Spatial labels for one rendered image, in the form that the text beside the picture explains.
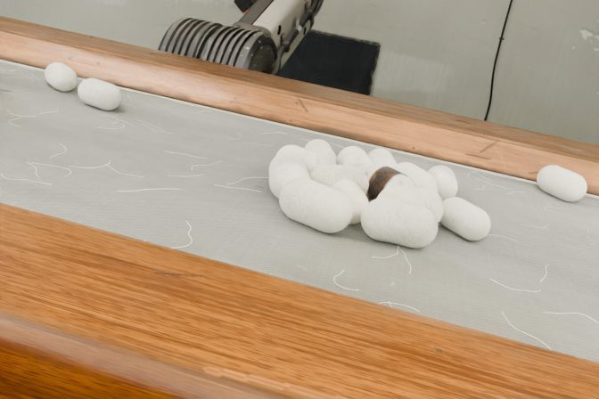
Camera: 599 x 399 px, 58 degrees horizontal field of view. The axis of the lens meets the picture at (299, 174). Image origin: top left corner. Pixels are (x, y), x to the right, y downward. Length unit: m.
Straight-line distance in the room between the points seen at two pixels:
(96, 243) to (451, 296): 0.14
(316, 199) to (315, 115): 0.22
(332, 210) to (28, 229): 0.13
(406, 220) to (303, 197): 0.05
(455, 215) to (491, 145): 0.19
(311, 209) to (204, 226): 0.05
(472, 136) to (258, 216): 0.26
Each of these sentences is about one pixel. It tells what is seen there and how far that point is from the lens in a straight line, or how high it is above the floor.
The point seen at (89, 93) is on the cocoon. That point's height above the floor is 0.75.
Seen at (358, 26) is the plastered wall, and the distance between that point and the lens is 2.36.
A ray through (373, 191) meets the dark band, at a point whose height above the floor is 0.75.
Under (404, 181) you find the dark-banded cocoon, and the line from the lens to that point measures 0.30.
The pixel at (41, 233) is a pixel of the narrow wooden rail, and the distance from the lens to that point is 0.17.
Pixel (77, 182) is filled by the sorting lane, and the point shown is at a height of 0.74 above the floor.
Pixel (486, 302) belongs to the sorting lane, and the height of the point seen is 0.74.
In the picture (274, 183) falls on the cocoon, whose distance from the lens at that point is 0.28.
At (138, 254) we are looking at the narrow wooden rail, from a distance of 0.16.
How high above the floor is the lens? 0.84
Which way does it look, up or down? 17 degrees down
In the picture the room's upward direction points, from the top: 11 degrees clockwise
